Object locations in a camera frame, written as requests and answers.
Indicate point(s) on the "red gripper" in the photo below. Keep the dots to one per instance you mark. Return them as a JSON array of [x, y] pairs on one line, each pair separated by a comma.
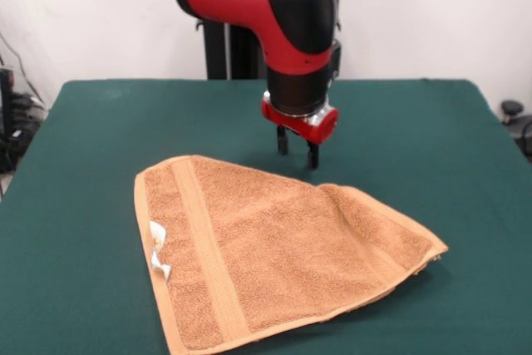
[[307, 122]]

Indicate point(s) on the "orange terry towel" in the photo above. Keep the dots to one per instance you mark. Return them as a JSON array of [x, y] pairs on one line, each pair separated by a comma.
[[270, 255]]

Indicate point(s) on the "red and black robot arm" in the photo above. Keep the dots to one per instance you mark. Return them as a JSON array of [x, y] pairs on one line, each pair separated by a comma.
[[270, 10]]

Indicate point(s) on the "dark green table cloth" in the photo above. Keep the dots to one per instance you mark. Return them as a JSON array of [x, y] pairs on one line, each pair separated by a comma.
[[83, 164]]

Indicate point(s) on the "black office chair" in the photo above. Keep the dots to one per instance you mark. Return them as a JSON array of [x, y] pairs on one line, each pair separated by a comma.
[[517, 122]]

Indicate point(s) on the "black electronics box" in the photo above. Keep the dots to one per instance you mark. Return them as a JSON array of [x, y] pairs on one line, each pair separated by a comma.
[[6, 114]]

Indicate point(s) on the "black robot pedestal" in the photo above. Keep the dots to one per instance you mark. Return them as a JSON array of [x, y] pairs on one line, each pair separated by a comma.
[[232, 51]]

